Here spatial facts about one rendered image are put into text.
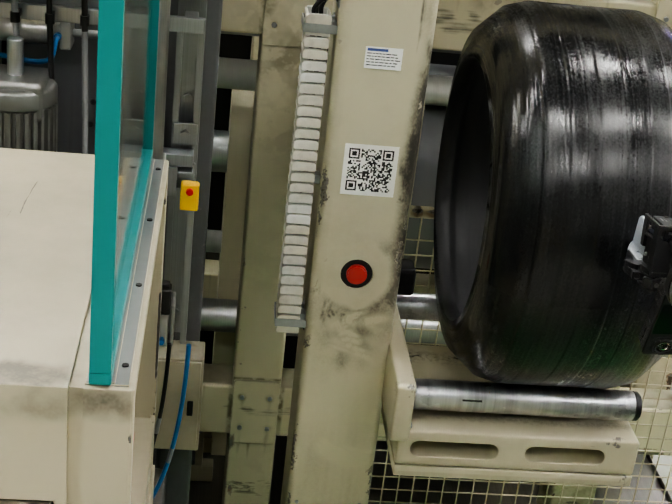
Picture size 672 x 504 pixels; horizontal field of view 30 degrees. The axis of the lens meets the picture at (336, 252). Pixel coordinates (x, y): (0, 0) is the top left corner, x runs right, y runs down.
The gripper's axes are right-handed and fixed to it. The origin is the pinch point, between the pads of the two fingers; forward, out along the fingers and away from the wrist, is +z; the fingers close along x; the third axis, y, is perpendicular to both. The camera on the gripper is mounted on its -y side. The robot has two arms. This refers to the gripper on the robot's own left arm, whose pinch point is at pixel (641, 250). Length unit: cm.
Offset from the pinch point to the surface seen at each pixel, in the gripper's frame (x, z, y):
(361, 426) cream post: 29, 25, -39
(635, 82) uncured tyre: 0.9, 10.5, 19.4
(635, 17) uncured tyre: -2.4, 24.5, 26.2
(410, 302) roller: 21, 44, -25
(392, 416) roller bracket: 26.7, 13.2, -31.1
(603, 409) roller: -4.8, 16.3, -29.5
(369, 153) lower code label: 33.2, 19.7, 5.1
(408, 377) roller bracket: 24.9, 14.1, -25.4
